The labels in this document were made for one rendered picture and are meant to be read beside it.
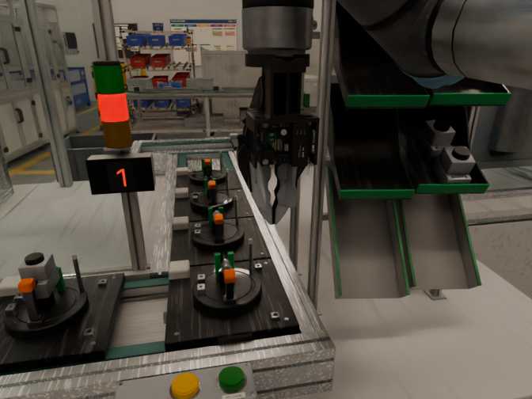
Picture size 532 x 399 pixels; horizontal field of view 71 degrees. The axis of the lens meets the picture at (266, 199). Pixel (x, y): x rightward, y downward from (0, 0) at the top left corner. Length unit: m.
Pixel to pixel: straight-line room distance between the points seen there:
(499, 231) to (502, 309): 0.71
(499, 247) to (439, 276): 0.96
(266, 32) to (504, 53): 0.21
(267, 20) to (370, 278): 0.54
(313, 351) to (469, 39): 0.53
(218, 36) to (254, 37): 10.79
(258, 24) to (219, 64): 7.60
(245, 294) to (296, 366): 0.17
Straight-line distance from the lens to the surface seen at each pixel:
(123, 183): 0.79
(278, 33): 0.40
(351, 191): 0.67
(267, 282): 0.83
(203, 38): 11.24
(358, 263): 0.78
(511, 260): 1.88
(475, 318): 1.03
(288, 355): 0.69
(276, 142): 0.42
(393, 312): 0.97
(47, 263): 0.78
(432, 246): 0.87
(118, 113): 0.77
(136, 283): 0.91
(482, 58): 0.33
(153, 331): 0.82
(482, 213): 1.65
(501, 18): 0.32
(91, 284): 0.90
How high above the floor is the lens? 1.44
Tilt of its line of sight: 22 degrees down
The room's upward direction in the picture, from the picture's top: straight up
